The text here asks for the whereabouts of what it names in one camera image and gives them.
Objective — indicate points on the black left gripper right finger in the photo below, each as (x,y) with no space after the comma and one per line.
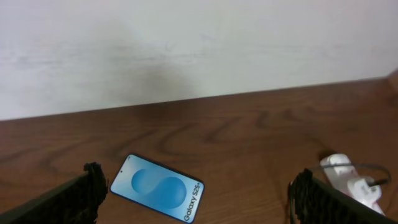
(311,201)

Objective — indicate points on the blue Galaxy smartphone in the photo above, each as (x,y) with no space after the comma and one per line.
(158,187)

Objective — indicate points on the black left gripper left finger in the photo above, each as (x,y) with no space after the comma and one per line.
(76,201)

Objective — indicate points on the white power strip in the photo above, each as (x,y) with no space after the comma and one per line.
(339,171)

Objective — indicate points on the white charger adapter plug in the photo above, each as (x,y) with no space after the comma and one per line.
(360,190)

